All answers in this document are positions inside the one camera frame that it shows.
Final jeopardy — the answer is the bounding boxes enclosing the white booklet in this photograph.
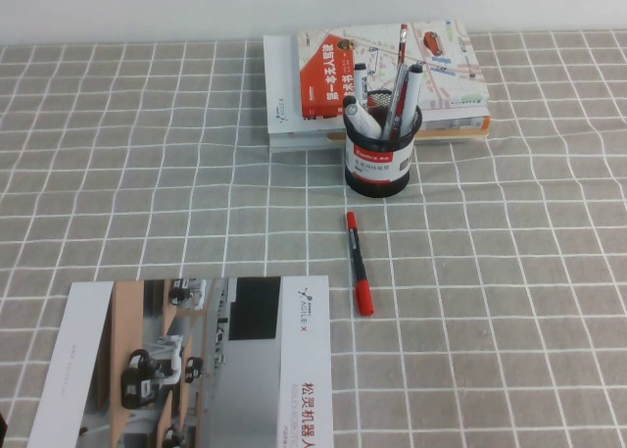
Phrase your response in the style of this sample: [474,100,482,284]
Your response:
[266,130,347,155]
[262,33,308,137]

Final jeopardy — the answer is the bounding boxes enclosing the black mesh pen holder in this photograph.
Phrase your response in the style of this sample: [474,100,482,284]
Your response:
[342,89,424,201]

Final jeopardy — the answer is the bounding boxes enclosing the white marker black cap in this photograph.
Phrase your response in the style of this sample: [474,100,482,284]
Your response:
[353,63,368,105]
[404,63,425,125]
[342,94,384,139]

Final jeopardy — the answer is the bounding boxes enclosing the grey white checked tablecloth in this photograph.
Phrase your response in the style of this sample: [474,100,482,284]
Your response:
[0,29,627,448]

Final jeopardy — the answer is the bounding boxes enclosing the thick book orange spine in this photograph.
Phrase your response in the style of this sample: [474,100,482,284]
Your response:
[418,105,492,132]

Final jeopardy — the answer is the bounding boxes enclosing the red black double-ended marker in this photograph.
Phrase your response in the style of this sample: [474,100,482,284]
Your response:
[345,210,375,318]

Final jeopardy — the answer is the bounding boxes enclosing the red gel pen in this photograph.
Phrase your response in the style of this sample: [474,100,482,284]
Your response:
[394,24,410,128]

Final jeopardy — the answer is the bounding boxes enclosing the AgileX robot brochure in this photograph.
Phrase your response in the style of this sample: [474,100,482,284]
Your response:
[25,274,335,448]

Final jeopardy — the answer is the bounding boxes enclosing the beige flat book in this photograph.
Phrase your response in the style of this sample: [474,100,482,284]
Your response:
[326,125,491,144]

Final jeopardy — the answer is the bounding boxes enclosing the silver pen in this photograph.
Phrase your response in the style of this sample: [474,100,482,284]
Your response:
[379,64,410,141]

